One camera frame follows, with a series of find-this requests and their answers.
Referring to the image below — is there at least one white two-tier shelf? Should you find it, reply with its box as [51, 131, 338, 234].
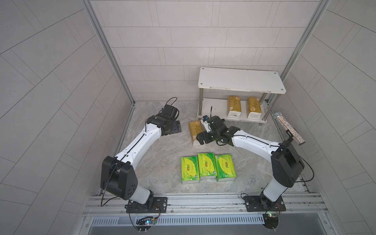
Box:
[197, 67, 286, 123]

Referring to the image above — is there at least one circuit board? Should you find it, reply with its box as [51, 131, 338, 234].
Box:
[263, 213, 279, 230]
[135, 216, 157, 233]

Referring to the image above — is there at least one aluminium rail frame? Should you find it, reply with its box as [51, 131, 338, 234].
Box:
[82, 192, 328, 217]

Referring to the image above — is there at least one right circuit board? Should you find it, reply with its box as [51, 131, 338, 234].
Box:
[263, 213, 279, 230]

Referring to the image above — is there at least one left circuit board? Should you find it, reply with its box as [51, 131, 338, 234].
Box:
[135, 216, 157, 233]

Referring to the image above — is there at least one sparkly tube on black stand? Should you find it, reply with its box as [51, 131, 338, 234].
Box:
[273, 112, 306, 146]

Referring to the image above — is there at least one gold tissue pack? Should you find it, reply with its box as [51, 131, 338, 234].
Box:
[227, 96, 242, 118]
[246, 97, 262, 119]
[189, 120, 205, 146]

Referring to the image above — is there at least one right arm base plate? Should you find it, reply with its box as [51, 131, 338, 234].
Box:
[243, 195, 286, 212]

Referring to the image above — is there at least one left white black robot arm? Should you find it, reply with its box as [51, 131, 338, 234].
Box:
[100, 104, 181, 211]

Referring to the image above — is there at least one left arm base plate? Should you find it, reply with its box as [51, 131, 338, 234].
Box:
[126, 196, 168, 213]

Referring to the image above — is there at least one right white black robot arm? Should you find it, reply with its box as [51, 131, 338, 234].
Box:
[197, 116, 305, 207]

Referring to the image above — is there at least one green tissue pack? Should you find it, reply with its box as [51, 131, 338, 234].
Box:
[215, 154, 237, 182]
[198, 153, 217, 179]
[181, 156, 200, 184]

